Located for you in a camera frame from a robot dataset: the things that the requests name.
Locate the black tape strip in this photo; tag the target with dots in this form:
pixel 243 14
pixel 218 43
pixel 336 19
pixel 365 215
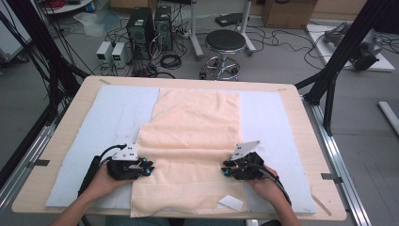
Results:
pixel 39 163
pixel 331 177

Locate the brown tape strip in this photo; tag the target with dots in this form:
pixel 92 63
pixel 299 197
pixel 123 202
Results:
pixel 320 204

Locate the slim black computer tower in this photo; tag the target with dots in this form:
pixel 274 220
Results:
pixel 163 26

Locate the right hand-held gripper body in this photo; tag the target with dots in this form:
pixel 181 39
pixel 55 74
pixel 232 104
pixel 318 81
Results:
pixel 247 166

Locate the person's left hand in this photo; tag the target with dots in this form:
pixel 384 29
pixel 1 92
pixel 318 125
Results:
pixel 105 183

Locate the flat black device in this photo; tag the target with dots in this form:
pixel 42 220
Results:
pixel 228 19

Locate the black round stool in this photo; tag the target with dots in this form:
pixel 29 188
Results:
pixel 225 42

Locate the large black computer tower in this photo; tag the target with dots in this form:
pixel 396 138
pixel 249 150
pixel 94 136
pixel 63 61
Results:
pixel 139 31

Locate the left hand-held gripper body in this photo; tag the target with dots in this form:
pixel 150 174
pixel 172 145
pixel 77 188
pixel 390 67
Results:
pixel 122 168

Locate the aluminium table rail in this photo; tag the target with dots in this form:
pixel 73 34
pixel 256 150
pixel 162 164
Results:
pixel 342 163
pixel 22 175

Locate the light blue foam mat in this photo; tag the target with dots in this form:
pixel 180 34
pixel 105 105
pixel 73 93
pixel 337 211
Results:
pixel 103 125

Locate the cardboard box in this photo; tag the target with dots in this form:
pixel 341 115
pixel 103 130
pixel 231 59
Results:
pixel 288 14

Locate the white floor platform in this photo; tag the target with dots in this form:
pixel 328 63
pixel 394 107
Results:
pixel 384 64

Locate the white power supply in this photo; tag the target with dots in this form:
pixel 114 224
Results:
pixel 103 51
pixel 119 54

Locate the white desk leg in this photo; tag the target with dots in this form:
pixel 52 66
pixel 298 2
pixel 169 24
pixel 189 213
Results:
pixel 246 28
pixel 195 34

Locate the clear plastic bag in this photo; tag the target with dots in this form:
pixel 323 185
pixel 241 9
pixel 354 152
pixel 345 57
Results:
pixel 94 22

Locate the white tube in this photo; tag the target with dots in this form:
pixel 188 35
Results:
pixel 389 115

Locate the black frame post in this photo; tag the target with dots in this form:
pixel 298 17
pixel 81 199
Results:
pixel 342 53
pixel 47 56

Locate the person's right hand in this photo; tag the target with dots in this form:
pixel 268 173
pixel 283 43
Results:
pixel 266 186

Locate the beige towel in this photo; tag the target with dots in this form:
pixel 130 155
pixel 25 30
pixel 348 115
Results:
pixel 191 141

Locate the round white table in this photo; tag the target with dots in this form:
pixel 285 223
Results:
pixel 70 6

